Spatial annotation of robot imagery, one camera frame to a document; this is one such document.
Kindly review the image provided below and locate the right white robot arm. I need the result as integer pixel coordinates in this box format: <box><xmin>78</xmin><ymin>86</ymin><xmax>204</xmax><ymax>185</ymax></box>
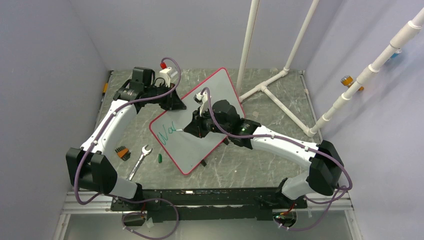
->
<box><xmin>183</xmin><ymin>100</ymin><xmax>344</xmax><ymax>208</ymax></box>

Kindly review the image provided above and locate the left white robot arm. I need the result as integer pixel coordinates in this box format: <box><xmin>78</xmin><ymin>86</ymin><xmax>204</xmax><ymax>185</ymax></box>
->
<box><xmin>65</xmin><ymin>63</ymin><xmax>187</xmax><ymax>210</ymax></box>

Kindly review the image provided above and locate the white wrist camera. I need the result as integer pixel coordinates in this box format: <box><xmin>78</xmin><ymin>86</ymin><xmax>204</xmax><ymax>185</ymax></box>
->
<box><xmin>159</xmin><ymin>66</ymin><xmax>178</xmax><ymax>87</ymax></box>
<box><xmin>193</xmin><ymin>91</ymin><xmax>210</xmax><ymax>117</ymax></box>

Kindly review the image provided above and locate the orange yellow wall fitting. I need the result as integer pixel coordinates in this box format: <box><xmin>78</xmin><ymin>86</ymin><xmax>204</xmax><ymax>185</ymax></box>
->
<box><xmin>340</xmin><ymin>75</ymin><xmax>354</xmax><ymax>88</ymax></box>

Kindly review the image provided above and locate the blue wall fitting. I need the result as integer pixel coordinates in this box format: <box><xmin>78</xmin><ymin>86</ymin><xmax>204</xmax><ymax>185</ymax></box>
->
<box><xmin>390</xmin><ymin>48</ymin><xmax>402</xmax><ymax>59</ymax></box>

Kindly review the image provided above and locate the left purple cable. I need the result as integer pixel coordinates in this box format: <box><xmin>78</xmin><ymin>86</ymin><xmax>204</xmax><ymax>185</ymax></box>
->
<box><xmin>72</xmin><ymin>56</ymin><xmax>182</xmax><ymax>206</ymax></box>

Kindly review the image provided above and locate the purple cable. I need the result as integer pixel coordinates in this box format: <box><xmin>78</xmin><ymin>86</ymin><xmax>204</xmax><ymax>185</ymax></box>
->
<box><xmin>72</xmin><ymin>56</ymin><xmax>182</xmax><ymax>206</ymax></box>
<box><xmin>200</xmin><ymin>87</ymin><xmax>354</xmax><ymax>205</ymax></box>

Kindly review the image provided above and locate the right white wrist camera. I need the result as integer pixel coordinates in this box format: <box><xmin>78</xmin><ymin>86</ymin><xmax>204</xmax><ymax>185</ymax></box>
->
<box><xmin>193</xmin><ymin>91</ymin><xmax>210</xmax><ymax>117</ymax></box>

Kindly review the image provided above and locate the red framed whiteboard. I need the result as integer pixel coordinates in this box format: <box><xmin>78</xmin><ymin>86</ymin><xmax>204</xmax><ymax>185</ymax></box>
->
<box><xmin>149</xmin><ymin>67</ymin><xmax>245</xmax><ymax>175</ymax></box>

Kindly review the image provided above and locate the white PVC diagonal pipe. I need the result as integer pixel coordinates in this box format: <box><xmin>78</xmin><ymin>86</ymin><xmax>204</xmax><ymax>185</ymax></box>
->
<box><xmin>305</xmin><ymin>9</ymin><xmax>424</xmax><ymax>137</ymax></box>

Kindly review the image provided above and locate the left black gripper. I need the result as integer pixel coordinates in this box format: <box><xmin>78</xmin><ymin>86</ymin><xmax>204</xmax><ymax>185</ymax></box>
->
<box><xmin>145</xmin><ymin>82</ymin><xmax>187</xmax><ymax>111</ymax></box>

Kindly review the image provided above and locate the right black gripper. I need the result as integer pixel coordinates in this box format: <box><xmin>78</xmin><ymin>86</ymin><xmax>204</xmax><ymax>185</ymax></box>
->
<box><xmin>185</xmin><ymin>105</ymin><xmax>231</xmax><ymax>138</ymax></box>

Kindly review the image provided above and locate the silver combination wrench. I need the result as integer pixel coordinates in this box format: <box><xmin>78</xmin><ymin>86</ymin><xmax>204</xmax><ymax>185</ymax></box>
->
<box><xmin>126</xmin><ymin>144</ymin><xmax>153</xmax><ymax>182</ymax></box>

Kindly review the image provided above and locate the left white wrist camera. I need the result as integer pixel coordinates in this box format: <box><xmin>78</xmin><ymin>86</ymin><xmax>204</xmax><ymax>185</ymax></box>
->
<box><xmin>159</xmin><ymin>66</ymin><xmax>178</xmax><ymax>87</ymax></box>

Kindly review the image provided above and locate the whiteboard wire stand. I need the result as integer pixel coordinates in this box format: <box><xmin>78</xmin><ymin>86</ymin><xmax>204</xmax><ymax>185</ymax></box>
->
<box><xmin>200</xmin><ymin>138</ymin><xmax>230</xmax><ymax>167</ymax></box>

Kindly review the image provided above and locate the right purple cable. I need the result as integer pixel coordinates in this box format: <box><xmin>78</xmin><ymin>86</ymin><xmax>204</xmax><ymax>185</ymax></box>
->
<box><xmin>200</xmin><ymin>87</ymin><xmax>354</xmax><ymax>205</ymax></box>

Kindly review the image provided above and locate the orange black brush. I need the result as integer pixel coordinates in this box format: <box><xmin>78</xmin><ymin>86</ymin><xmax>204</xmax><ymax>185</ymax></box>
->
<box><xmin>115</xmin><ymin>145</ymin><xmax>131</xmax><ymax>161</ymax></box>

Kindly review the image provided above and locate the white PVC pipe frame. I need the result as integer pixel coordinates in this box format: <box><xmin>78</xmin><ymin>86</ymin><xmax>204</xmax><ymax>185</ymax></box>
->
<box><xmin>235</xmin><ymin>0</ymin><xmax>321</xmax><ymax>138</ymax></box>

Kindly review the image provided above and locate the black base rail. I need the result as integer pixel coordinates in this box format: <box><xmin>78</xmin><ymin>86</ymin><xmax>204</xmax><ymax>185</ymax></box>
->
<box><xmin>110</xmin><ymin>187</ymin><xmax>308</xmax><ymax>223</ymax></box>

